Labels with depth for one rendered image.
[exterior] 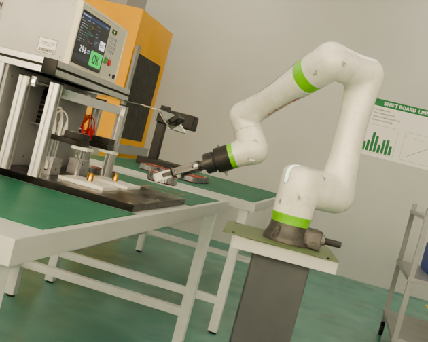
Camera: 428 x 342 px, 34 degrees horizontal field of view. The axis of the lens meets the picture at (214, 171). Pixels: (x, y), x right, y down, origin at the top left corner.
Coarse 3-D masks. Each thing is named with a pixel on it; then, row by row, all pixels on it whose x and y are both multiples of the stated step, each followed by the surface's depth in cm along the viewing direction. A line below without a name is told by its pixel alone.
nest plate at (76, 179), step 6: (66, 180) 213; (72, 180) 213; (78, 180) 212; (84, 180) 216; (96, 180) 226; (90, 186) 211; (96, 186) 211; (102, 186) 213; (108, 186) 218; (114, 186) 223
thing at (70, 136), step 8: (56, 136) 218; (64, 136) 218; (72, 136) 217; (80, 136) 217; (88, 136) 221; (56, 144) 224; (72, 144) 217; (80, 144) 216; (88, 144) 223; (48, 152) 219; (56, 152) 224
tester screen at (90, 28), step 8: (88, 16) 218; (80, 24) 214; (88, 24) 219; (96, 24) 226; (104, 24) 232; (80, 32) 215; (88, 32) 221; (96, 32) 227; (104, 32) 233; (80, 40) 217; (88, 40) 223; (104, 40) 235; (88, 48) 224; (72, 56) 214; (88, 56) 226
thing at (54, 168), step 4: (48, 156) 219; (48, 160) 218; (52, 160) 218; (56, 160) 221; (60, 160) 224; (44, 164) 218; (48, 164) 218; (52, 164) 218; (56, 164) 221; (60, 164) 224; (48, 168) 218; (52, 168) 219; (56, 168) 222; (44, 172) 218; (48, 172) 218; (52, 172) 220; (56, 172) 223
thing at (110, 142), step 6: (96, 138) 241; (102, 138) 241; (108, 138) 241; (90, 144) 241; (96, 144) 241; (102, 144) 241; (108, 144) 241; (78, 150) 243; (102, 150) 241; (108, 150) 242; (78, 156) 243
